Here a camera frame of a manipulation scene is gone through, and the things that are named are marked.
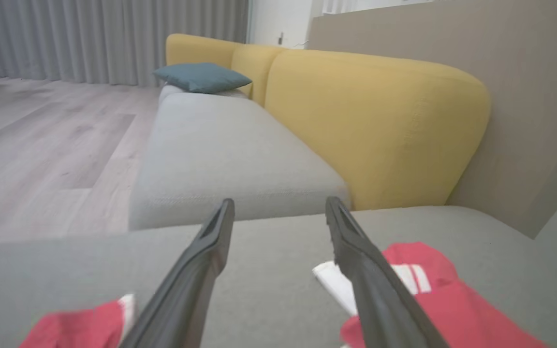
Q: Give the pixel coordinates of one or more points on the red shorts with white waistband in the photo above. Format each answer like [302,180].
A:
[452,314]

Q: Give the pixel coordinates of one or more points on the grey sofa seat cushion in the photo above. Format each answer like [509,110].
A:
[169,91]
[230,154]

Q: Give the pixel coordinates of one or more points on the yellow sofa backrest cushion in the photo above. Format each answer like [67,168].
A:
[196,48]
[254,67]
[375,125]

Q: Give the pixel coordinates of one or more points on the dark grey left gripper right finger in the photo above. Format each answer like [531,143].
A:
[380,299]

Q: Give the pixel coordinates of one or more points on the red shorts with white band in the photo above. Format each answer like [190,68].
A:
[75,328]

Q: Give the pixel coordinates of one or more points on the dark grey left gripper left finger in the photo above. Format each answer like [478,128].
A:
[182,299]

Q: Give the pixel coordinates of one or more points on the large grey sofa ottoman cushion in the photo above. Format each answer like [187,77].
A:
[269,299]

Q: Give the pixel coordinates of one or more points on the grey pleated curtain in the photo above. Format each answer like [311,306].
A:
[90,34]

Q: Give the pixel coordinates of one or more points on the teal throw pillow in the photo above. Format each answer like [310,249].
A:
[201,77]

